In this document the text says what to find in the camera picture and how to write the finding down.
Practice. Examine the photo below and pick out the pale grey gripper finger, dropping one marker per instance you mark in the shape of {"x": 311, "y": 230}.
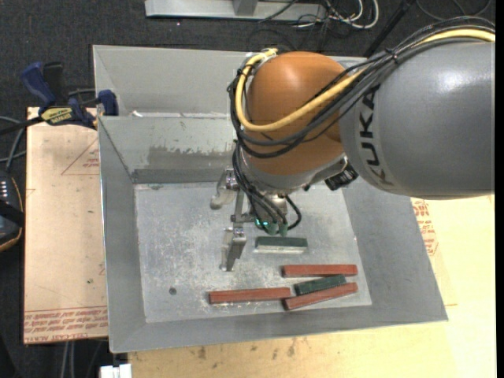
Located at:
{"x": 224, "y": 250}
{"x": 236, "y": 250}

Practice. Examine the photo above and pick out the grey metal bin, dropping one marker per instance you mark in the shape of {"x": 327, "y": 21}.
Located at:
{"x": 185, "y": 250}

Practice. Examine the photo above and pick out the dark green flat block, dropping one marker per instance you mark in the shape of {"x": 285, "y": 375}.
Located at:
{"x": 321, "y": 284}
{"x": 281, "y": 242}

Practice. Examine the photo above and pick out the red-brown flat block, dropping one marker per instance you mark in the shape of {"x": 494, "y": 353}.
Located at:
{"x": 250, "y": 295}
{"x": 321, "y": 297}
{"x": 319, "y": 270}

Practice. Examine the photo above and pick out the black cylinder on white bracket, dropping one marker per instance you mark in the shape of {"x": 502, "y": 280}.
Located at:
{"x": 341, "y": 178}

